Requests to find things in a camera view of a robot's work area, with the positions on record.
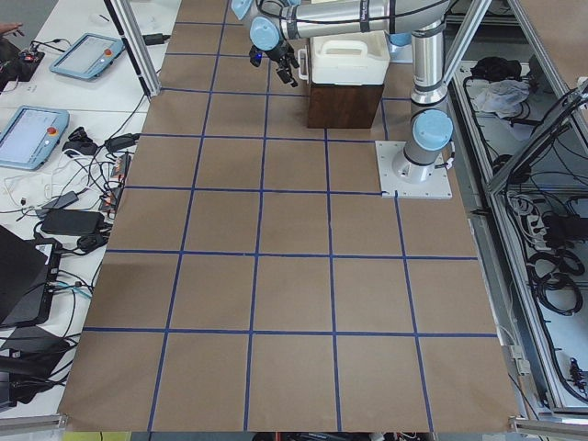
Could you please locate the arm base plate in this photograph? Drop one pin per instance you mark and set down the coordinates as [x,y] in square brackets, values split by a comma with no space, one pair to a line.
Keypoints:
[399,178]

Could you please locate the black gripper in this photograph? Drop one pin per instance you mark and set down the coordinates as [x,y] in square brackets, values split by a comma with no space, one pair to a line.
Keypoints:
[276,53]

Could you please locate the blue teach pendant near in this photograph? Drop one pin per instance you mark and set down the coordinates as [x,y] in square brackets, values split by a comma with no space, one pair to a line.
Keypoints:
[31,135]

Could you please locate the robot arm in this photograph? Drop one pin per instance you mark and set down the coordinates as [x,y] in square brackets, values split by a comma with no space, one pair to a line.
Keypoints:
[273,25]

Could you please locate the white drawer handle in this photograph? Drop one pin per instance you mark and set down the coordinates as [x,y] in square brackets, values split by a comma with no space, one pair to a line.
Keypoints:
[303,62]

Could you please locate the aluminium frame post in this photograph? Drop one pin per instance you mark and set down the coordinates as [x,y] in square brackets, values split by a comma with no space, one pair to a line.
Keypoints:
[129,31]

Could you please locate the blue teach pendant far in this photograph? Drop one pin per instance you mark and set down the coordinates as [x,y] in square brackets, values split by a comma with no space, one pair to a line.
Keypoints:
[88,57]

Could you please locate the black power brick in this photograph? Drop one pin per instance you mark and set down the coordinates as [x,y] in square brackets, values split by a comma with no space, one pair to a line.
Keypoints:
[72,222]

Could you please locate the white plastic tray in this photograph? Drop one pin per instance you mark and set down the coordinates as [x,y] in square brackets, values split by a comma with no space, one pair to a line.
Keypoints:
[350,59]

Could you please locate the dark brown wooden cabinet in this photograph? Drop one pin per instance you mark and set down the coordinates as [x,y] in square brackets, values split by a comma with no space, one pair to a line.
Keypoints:
[343,106]

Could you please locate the blue teach pendant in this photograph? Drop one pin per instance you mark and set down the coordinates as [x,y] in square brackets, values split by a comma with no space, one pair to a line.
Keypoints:
[31,135]
[88,57]

